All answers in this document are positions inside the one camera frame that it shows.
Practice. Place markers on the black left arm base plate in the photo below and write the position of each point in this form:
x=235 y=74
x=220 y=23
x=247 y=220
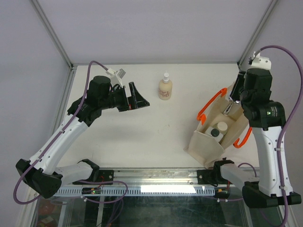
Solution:
x=98 y=177

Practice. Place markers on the beige canvas bag orange handles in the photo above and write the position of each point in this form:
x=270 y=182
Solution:
x=205 y=149

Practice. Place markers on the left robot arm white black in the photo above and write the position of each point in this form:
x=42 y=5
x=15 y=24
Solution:
x=41 y=172

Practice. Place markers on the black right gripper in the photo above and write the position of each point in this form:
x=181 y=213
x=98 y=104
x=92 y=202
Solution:
x=239 y=81

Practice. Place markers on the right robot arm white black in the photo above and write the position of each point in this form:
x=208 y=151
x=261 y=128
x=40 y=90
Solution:
x=267 y=120

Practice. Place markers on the green bottle cream cap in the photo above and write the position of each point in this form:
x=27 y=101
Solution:
x=221 y=126

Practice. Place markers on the small electronics board with leds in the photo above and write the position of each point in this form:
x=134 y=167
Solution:
x=91 y=190

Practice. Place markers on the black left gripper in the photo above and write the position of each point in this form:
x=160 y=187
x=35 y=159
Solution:
x=136 y=100

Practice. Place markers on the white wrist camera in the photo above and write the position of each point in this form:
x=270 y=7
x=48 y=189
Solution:
x=115 y=76
x=259 y=62

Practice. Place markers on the clear bottle silver cap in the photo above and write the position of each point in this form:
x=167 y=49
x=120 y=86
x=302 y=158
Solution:
x=231 y=103

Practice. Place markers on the aluminium mounting rail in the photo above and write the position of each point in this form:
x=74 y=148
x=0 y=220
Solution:
x=136 y=175

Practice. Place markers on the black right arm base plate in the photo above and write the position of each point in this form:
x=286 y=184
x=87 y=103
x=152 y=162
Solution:
x=210 y=177

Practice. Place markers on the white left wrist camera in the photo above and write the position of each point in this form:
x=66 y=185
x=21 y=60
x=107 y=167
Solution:
x=115 y=76

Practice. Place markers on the white square bottle black cap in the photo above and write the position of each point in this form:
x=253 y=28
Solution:
x=215 y=133

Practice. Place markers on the beige spray bottle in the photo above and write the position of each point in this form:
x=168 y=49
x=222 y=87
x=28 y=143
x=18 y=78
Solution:
x=165 y=87

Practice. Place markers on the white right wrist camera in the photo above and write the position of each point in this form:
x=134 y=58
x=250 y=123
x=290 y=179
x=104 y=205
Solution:
x=259 y=62

